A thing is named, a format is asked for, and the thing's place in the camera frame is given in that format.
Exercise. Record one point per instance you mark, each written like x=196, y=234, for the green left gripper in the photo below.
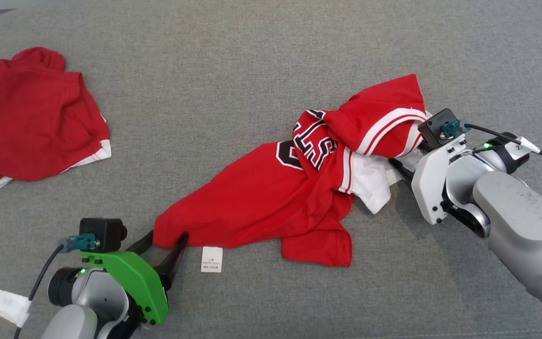
x=134, y=282

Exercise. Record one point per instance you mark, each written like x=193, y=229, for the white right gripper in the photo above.
x=431, y=183

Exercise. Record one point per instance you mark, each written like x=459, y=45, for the red Bulls jersey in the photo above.
x=261, y=197

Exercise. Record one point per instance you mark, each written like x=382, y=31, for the red shorts white trim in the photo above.
x=31, y=122

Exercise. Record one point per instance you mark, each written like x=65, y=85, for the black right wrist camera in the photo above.
x=435, y=125

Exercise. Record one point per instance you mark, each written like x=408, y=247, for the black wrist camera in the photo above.
x=101, y=233
x=435, y=125

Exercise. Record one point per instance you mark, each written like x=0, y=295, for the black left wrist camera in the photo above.
x=101, y=233

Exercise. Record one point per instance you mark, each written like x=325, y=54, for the teal right camera connector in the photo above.
x=452, y=129

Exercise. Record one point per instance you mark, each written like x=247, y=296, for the teal camera connector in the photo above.
x=80, y=243
x=452, y=129

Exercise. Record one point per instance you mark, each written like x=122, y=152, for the teal left camera connector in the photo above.
x=80, y=243

